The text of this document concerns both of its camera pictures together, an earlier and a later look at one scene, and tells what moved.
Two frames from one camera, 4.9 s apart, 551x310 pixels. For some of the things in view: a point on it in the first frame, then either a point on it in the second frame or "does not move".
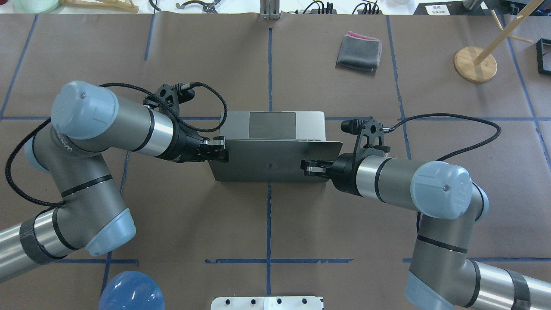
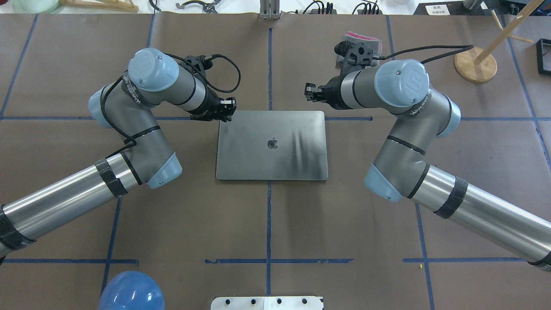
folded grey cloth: x=360 y=52 does not move
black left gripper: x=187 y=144 → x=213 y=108
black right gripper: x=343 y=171 → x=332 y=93
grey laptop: x=269 y=146 does not move
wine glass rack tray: x=543 y=54 does not move
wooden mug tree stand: x=475 y=64 does not move
